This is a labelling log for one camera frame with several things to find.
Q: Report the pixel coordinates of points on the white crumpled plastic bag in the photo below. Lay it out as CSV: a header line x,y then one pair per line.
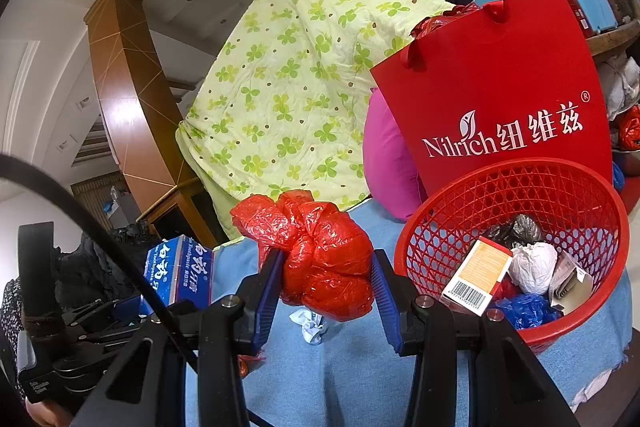
x,y
532,267

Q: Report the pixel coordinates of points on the crumpled white tissue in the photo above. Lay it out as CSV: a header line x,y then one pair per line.
x,y
307,324

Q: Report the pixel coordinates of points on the light blue towel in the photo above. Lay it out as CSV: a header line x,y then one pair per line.
x,y
350,382

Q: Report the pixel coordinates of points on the wooden shelf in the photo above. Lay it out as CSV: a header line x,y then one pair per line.
x,y
615,39

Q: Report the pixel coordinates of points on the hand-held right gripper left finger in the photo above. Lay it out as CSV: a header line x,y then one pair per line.
x,y
267,287

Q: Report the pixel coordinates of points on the dark patterned clothing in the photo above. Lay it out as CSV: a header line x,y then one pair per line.
x,y
9,337

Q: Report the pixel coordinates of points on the black jacket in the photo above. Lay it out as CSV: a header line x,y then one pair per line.
x,y
90,262

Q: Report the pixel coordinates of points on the green clover print blanket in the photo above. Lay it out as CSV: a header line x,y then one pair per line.
x,y
300,82

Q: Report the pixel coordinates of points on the blue plastic bag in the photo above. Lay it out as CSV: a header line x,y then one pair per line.
x,y
525,312

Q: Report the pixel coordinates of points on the shiny red plastic bag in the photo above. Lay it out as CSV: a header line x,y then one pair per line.
x,y
440,19

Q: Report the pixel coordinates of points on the blue toothpaste box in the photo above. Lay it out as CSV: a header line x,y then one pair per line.
x,y
175,267

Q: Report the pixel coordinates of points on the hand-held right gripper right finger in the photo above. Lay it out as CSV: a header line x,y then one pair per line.
x,y
385,292

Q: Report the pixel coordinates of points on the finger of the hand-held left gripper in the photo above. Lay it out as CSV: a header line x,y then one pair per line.
x,y
110,317

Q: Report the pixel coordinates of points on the pink pillow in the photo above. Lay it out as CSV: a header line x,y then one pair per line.
x,y
390,157

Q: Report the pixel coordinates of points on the translucent red plastic bag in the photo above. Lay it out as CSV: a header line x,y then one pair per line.
x,y
507,289

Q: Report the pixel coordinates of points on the white cloth bundle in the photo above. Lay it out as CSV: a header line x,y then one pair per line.
x,y
620,87

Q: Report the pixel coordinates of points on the red paper gift bag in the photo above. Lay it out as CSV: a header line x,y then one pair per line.
x,y
500,72

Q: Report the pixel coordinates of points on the knotted red plastic bag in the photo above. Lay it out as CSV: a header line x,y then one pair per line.
x,y
630,129

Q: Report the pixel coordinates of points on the orange and white small box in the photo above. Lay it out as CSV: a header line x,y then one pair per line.
x,y
475,277

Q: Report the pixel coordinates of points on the red plastic mesh basket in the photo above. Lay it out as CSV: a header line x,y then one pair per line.
x,y
607,227

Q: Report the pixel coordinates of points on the black plastic bag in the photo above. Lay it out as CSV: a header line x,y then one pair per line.
x,y
522,229

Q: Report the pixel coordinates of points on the beige paper wrapper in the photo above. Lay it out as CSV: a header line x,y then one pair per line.
x,y
570,282

